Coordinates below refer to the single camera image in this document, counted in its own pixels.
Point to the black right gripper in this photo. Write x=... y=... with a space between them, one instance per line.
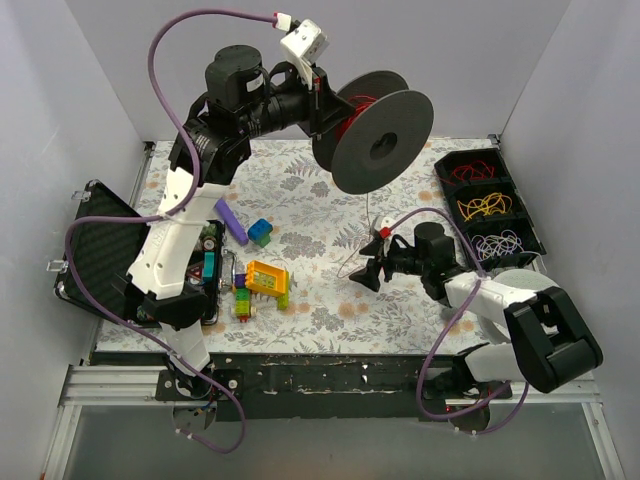
x=386 y=257

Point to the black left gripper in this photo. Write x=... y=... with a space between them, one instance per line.
x=320 y=101

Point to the black perforated cable spool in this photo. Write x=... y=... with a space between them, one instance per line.
x=390 y=127

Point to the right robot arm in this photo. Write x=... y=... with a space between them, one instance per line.
x=549 y=343

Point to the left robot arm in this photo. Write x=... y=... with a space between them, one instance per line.
x=242 y=101

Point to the floral patterned table mat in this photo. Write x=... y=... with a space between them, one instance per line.
x=317 y=234

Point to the yellow and green brick build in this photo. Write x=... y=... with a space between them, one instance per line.
x=269 y=280

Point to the blue and green brick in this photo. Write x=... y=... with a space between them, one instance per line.
x=260 y=232

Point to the black three-compartment bin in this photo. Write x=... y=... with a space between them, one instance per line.
x=487 y=207

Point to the multicolour brick tower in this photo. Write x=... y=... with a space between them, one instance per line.
x=242 y=309

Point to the purple plastic cylinder toy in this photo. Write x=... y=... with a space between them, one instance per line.
x=231 y=221

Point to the teal block in case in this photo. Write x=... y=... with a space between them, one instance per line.
x=209 y=266

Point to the black poker chip case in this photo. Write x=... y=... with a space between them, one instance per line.
x=103 y=252

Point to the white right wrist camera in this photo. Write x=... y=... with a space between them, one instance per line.
x=381 y=228

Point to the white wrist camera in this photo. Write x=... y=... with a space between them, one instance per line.
x=302 y=48
x=381 y=228

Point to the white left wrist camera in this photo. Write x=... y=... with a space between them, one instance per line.
x=302 y=48

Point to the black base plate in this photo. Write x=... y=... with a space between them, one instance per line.
x=279 y=386

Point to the aluminium frame rail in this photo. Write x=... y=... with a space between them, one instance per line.
x=110 y=386

